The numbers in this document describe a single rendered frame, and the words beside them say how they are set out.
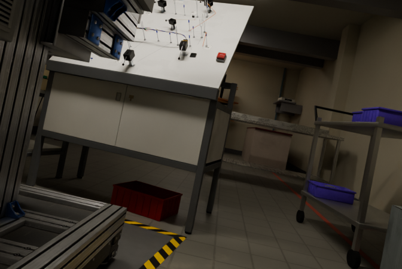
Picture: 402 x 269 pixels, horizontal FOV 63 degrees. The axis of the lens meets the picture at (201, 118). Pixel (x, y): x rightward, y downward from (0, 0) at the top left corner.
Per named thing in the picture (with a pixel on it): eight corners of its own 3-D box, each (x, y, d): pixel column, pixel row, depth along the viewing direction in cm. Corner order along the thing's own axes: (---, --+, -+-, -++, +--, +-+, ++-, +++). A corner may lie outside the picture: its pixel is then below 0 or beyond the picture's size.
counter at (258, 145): (268, 161, 892) (274, 133, 894) (285, 173, 648) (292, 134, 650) (241, 155, 898) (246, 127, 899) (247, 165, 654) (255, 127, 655)
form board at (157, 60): (49, 61, 220) (48, 59, 218) (120, -6, 286) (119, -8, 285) (218, 90, 190) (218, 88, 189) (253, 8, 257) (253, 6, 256)
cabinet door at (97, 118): (114, 146, 206) (127, 85, 206) (42, 129, 219) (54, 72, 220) (115, 146, 208) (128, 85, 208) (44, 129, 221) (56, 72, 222)
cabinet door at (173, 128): (196, 165, 191) (210, 100, 192) (114, 146, 205) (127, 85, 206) (197, 165, 194) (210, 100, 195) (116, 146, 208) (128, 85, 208)
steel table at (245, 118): (332, 200, 426) (346, 131, 428) (197, 172, 440) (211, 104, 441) (317, 190, 494) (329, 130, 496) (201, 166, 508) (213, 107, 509)
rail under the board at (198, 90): (215, 100, 188) (218, 88, 188) (45, 69, 217) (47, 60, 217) (217, 101, 193) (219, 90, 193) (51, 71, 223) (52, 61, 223)
